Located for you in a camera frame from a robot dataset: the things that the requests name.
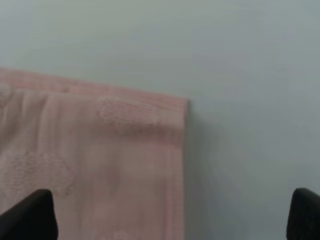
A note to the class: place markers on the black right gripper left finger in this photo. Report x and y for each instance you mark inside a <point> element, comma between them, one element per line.
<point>33,218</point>

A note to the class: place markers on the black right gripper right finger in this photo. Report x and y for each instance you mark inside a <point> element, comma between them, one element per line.
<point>303,221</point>

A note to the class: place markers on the pink towel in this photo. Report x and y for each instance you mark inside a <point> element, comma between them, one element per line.
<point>111,156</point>

